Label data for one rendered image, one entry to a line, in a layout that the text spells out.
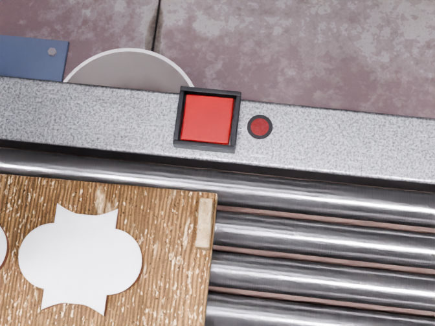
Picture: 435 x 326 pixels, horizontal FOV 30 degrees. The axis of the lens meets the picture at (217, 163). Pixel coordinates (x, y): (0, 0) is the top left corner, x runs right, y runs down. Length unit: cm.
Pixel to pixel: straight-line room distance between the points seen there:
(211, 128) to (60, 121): 19
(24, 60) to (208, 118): 114
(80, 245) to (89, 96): 20
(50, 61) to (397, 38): 86
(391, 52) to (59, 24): 83
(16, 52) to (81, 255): 120
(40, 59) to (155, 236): 118
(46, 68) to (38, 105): 102
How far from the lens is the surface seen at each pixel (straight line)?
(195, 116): 100
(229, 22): 207
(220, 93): 101
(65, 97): 105
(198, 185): 99
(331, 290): 97
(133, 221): 97
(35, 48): 210
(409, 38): 208
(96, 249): 96
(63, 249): 97
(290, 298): 101
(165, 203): 97
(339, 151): 101
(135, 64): 171
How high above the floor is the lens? 188
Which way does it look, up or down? 75 degrees down
